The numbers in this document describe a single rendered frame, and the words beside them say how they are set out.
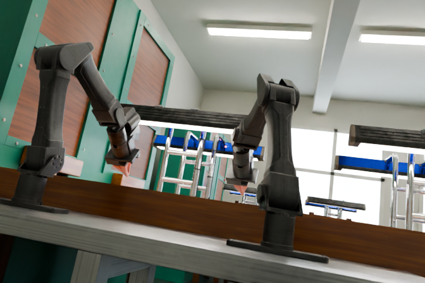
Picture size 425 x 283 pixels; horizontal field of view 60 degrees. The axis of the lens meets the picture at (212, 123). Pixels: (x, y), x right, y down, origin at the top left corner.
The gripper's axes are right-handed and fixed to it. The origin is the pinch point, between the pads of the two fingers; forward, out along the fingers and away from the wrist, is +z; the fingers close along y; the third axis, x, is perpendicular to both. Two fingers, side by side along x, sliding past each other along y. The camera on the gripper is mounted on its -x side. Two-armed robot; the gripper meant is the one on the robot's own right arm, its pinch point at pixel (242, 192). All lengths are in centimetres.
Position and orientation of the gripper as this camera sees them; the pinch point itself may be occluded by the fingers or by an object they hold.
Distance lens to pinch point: 132.2
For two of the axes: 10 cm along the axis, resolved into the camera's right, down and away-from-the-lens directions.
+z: 0.7, 8.3, 5.5
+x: -2.6, 5.4, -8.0
